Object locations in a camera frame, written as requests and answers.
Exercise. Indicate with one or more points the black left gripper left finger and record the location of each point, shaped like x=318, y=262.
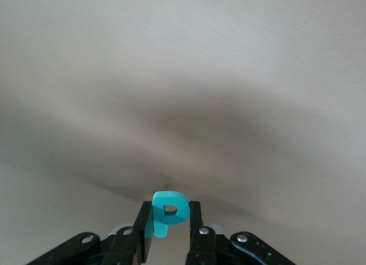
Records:
x=125, y=245

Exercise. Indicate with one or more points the teal foam letter p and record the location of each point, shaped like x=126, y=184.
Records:
x=160, y=228

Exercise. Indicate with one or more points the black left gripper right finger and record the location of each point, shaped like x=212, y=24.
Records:
x=203, y=245

